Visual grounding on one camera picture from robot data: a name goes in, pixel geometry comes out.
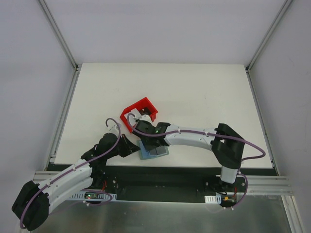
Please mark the aluminium frame rail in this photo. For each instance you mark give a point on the aluminium frame rail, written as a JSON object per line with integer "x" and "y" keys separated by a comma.
{"x": 43, "y": 91}
{"x": 280, "y": 78}

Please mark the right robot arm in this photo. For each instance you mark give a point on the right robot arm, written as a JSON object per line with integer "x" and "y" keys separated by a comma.
{"x": 223, "y": 141}

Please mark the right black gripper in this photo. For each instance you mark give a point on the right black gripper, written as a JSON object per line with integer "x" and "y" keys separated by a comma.
{"x": 150, "y": 142}

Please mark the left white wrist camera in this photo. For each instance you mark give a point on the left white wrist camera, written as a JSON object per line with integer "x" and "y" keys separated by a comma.
{"x": 114, "y": 128}

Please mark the white cable duct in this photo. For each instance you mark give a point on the white cable duct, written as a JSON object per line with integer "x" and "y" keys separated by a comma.
{"x": 92, "y": 196}
{"x": 213, "y": 199}

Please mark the dark cards in bin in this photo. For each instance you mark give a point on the dark cards in bin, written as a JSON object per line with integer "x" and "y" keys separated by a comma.
{"x": 145, "y": 111}

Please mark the right aluminium frame rail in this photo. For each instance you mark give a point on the right aluminium frame rail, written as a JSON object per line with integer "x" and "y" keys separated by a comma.
{"x": 280, "y": 78}

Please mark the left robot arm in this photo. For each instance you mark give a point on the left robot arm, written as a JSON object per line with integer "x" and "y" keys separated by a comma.
{"x": 36, "y": 201}

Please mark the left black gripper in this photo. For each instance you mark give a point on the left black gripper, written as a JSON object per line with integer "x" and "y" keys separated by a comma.
{"x": 127, "y": 147}

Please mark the right white cable duct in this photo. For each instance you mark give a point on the right white cable duct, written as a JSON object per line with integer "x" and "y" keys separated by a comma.
{"x": 213, "y": 199}

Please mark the left aluminium frame rail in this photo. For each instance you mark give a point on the left aluminium frame rail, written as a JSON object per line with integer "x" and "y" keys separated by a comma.
{"x": 43, "y": 91}

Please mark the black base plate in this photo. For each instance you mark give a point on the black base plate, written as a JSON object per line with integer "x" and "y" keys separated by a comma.
{"x": 164, "y": 184}

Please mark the left white cable duct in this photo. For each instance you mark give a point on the left white cable duct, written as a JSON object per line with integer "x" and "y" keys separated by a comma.
{"x": 92, "y": 196}

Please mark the red plastic card bin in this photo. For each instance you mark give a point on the red plastic card bin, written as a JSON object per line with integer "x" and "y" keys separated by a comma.
{"x": 129, "y": 113}

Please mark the green leather card holder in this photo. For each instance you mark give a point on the green leather card holder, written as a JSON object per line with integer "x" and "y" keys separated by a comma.
{"x": 144, "y": 155}

